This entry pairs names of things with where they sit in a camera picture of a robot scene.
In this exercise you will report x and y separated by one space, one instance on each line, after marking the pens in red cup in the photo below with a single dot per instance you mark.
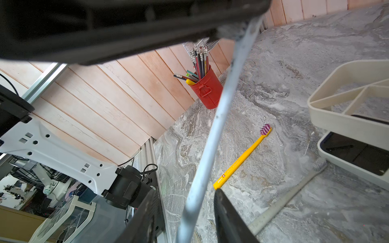
200 59

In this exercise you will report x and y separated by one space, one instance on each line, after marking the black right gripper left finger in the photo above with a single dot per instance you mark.
142 227

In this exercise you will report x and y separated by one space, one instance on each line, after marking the yellow toothbrush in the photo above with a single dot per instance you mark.
264 131

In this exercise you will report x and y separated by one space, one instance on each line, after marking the grey green toothbrush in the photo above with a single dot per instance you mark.
260 223

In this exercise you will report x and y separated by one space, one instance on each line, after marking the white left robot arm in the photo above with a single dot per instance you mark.
24 134

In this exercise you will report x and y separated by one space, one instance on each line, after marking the white wire mesh shelf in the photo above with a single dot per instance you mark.
204 43

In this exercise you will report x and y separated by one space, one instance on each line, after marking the red pencil cup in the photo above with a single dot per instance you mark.
208 90

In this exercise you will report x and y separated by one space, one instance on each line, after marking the light blue toothbrush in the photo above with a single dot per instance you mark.
199 187

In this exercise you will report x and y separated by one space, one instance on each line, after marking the aluminium frame rails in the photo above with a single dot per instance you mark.
95 108

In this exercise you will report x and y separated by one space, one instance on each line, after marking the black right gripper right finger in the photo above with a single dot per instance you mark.
230 228

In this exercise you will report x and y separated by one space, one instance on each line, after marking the cream toothbrush holder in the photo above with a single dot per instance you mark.
356 143

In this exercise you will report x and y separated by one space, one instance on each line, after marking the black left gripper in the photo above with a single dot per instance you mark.
94 32

